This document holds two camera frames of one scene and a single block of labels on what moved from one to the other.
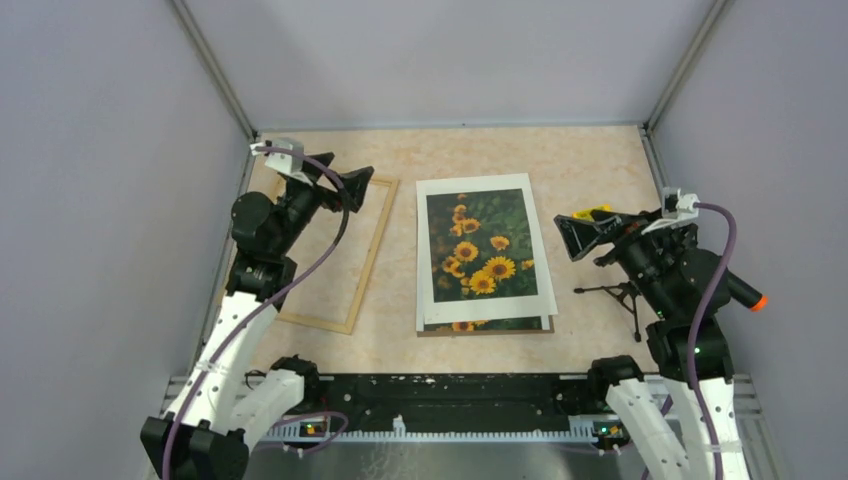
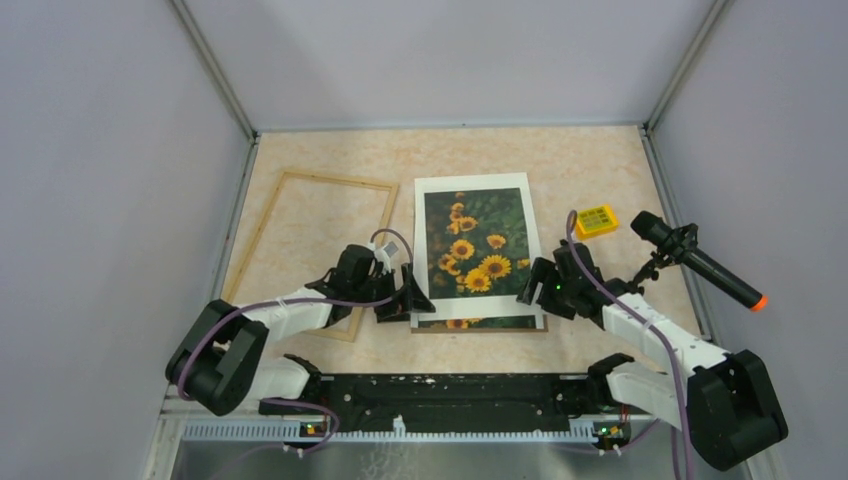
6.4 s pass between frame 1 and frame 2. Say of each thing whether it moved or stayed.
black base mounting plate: stayed
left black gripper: moved
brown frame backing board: stayed
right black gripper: moved
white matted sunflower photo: stayed
